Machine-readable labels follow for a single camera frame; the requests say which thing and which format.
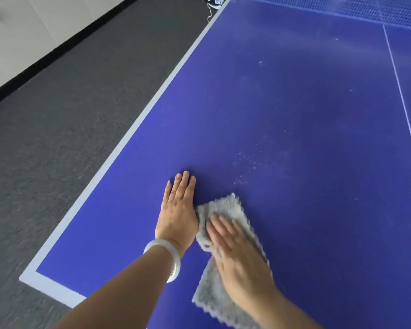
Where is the grey fluffy cleaning cloth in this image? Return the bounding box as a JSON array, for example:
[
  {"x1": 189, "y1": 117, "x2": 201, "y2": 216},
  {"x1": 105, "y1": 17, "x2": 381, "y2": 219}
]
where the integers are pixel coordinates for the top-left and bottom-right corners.
[{"x1": 191, "y1": 193, "x2": 272, "y2": 329}]

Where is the person's right forearm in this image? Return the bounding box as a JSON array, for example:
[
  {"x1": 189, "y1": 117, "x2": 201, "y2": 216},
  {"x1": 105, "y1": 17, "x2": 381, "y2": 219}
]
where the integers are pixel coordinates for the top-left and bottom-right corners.
[{"x1": 255, "y1": 288, "x2": 326, "y2": 329}]

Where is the person's right hand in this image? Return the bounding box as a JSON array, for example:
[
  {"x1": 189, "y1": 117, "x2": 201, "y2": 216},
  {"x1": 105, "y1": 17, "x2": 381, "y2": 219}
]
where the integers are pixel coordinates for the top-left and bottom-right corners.
[{"x1": 206, "y1": 215, "x2": 281, "y2": 321}]

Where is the person's left forearm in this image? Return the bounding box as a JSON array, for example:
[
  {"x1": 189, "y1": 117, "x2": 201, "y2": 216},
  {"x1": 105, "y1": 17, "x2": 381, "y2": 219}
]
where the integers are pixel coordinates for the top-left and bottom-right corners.
[{"x1": 50, "y1": 247, "x2": 180, "y2": 329}]

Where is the person's left hand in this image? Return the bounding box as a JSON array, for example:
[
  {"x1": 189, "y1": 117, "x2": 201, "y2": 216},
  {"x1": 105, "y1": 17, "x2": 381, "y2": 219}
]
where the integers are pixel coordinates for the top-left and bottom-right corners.
[{"x1": 155, "y1": 170, "x2": 199, "y2": 252}]

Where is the black net post clamp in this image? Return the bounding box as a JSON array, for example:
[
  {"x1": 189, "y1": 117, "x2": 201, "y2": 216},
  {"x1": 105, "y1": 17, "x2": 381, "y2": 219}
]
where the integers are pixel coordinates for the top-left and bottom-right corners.
[{"x1": 201, "y1": 0, "x2": 232, "y2": 11}]

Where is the blue table tennis net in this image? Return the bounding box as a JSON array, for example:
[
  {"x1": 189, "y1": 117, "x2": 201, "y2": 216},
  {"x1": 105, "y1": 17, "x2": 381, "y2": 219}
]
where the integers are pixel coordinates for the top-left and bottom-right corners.
[{"x1": 230, "y1": 0, "x2": 411, "y2": 30}]

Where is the white jade bangle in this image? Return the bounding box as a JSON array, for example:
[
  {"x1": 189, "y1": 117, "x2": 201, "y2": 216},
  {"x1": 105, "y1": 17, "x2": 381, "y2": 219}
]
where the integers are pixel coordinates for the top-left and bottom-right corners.
[{"x1": 143, "y1": 238, "x2": 181, "y2": 284}]

